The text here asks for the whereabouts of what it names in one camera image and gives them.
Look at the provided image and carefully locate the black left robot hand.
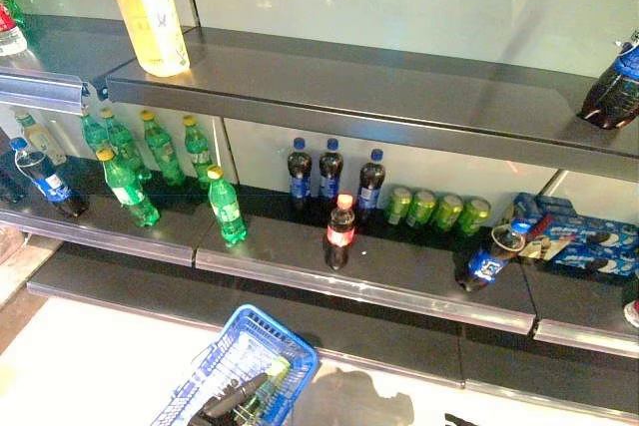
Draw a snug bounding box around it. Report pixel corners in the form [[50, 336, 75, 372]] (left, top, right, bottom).
[[192, 370, 272, 426]]

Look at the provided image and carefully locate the small yellow tea bottle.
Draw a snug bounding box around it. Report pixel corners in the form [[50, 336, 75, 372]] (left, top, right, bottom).
[[13, 110, 68, 168]]

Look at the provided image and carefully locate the water bottle red label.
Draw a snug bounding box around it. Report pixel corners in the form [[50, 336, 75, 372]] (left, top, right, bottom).
[[0, 0, 29, 57]]

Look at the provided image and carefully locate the blue plastic shopping basket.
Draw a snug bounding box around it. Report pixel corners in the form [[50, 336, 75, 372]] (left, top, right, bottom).
[[149, 303, 320, 426]]

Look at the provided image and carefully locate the cola bottle red label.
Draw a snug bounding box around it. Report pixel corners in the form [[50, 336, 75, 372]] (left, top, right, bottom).
[[322, 193, 357, 271]]

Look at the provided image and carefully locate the large yellow tea bottle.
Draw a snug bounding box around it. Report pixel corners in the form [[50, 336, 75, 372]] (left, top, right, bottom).
[[106, 0, 192, 79]]

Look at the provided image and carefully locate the blue cookie box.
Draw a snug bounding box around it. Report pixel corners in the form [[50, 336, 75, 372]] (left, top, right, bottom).
[[543, 214, 639, 253], [527, 239, 639, 279], [511, 192, 546, 227], [536, 195, 576, 220]]

